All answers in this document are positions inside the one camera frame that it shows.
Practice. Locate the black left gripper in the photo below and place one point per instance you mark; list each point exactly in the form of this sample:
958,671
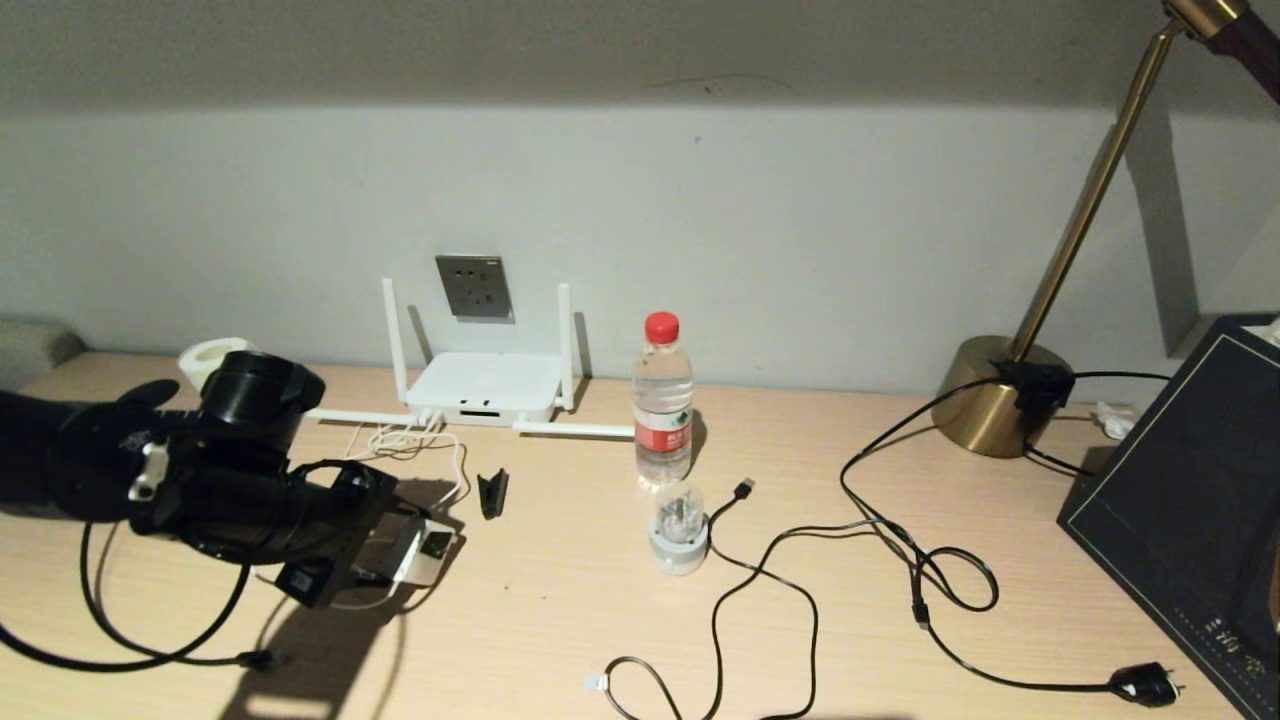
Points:
345,530

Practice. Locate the white power adapter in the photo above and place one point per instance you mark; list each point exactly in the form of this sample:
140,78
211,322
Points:
425,552

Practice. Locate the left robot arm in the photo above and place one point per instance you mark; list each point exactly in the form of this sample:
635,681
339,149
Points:
100,460

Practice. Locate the white router with antennas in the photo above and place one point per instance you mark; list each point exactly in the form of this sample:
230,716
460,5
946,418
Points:
485,385

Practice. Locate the small black clip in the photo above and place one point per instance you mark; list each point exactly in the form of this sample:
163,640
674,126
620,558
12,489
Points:
492,493

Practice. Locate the white tape roll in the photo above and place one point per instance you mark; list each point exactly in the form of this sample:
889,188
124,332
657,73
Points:
205,360

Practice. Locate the clear dome grey base gadget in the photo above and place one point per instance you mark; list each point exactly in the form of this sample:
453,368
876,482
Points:
679,545

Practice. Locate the red capped water bottle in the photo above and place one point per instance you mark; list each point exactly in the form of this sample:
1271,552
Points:
663,400

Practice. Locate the grey cushion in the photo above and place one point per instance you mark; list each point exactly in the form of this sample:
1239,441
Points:
35,350

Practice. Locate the gold desk lamp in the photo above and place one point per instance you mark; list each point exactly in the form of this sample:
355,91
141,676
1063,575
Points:
985,410

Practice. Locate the black box on lamp base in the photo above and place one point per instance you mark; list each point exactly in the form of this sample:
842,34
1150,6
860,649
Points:
1035,385

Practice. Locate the crumpled white tissue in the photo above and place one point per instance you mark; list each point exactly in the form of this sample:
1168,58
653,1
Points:
1112,420

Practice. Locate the grey wall socket plate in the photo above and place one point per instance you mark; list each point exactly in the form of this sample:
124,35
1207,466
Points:
474,288

